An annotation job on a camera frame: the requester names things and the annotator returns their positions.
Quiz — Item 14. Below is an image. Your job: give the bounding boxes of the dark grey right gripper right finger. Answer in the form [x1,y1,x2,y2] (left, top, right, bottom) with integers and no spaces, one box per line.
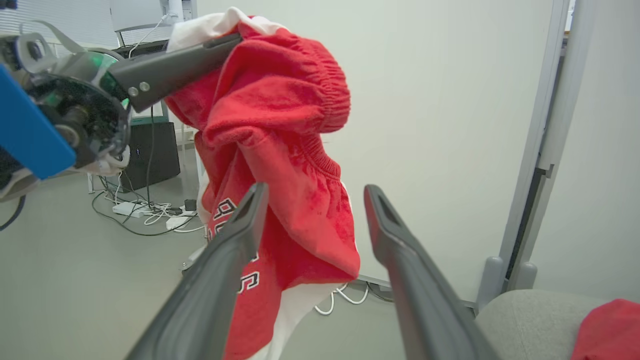
[363,184,501,360]

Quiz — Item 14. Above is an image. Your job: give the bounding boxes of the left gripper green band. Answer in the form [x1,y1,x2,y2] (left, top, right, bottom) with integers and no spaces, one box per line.
[14,20,244,176]

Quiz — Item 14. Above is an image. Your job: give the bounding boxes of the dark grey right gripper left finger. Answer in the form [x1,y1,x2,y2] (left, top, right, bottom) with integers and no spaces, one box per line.
[125,182,269,360]

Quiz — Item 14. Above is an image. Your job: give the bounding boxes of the red and white printed garment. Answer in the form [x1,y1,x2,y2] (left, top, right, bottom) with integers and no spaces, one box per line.
[165,6,361,360]

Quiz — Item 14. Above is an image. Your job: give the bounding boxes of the light grey fabric sofa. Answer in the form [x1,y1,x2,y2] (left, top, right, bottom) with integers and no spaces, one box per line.
[475,289,640,360]

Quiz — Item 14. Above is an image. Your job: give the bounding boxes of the black computer tower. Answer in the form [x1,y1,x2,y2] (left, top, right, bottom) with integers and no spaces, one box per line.
[120,121,181,193]

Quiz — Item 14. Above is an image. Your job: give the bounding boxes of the white power strip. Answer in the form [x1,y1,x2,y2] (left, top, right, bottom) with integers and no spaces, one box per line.
[112,201,151,217]

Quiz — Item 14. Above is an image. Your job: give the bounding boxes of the white window blinds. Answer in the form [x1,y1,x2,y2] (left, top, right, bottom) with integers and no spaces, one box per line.
[0,0,118,51]

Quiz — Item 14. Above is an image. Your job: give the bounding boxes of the plain red garment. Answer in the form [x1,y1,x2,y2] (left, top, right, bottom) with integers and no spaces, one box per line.
[571,298,640,360]

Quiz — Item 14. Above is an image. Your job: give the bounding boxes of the grey partition frame post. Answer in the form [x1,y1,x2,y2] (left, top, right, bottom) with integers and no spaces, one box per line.
[475,0,571,311]
[507,0,601,292]

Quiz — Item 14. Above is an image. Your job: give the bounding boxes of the white coiled cable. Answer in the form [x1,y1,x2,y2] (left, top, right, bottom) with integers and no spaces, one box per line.
[314,282,370,316]

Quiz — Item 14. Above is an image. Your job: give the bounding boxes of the black floor cable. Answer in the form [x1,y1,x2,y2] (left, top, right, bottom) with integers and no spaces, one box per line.
[91,190,196,237]

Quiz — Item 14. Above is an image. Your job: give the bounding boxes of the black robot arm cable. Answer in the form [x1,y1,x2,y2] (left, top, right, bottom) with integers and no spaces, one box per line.
[0,195,27,232]

